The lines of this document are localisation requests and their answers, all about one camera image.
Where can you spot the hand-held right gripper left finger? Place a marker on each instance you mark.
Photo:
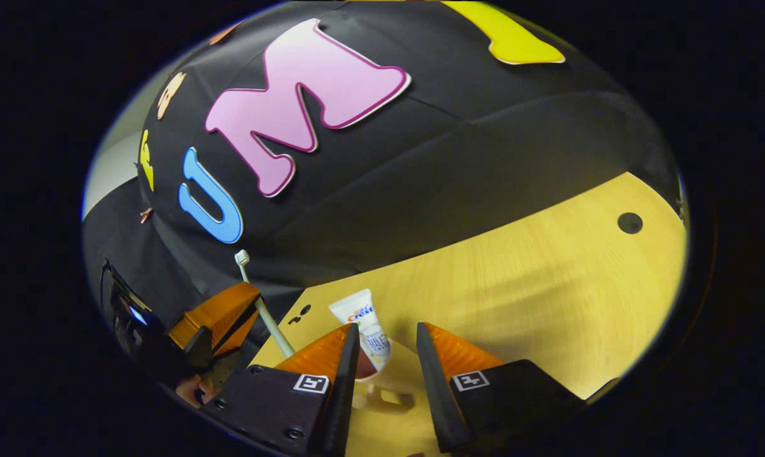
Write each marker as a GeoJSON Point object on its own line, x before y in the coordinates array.
{"type": "Point", "coordinates": [344, 393]}

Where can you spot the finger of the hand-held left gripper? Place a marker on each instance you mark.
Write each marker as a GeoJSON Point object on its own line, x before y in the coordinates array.
{"type": "Point", "coordinates": [217, 311]}
{"type": "Point", "coordinates": [239, 336]}

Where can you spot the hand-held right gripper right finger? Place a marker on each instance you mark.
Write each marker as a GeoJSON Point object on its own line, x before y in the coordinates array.
{"type": "Point", "coordinates": [436, 393]}

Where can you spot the white toothbrush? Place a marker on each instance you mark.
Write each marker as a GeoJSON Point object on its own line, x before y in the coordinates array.
{"type": "Point", "coordinates": [265, 311]}

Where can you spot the beige cup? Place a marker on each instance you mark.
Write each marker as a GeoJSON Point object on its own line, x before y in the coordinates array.
{"type": "Point", "coordinates": [400, 376]}

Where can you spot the white toothpaste tube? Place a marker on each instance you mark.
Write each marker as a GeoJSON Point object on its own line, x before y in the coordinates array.
{"type": "Point", "coordinates": [357, 311]}

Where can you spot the small black desk discs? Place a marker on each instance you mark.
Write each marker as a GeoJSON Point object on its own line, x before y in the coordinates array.
{"type": "Point", "coordinates": [304, 310]}

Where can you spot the small pink cloth clip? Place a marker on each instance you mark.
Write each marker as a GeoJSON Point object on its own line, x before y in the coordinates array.
{"type": "Point", "coordinates": [145, 215]}

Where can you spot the black backdrop cloth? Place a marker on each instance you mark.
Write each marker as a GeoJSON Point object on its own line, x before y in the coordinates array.
{"type": "Point", "coordinates": [452, 158]}

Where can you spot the black desk grommet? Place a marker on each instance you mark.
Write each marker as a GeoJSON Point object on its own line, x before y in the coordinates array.
{"type": "Point", "coordinates": [630, 223]}

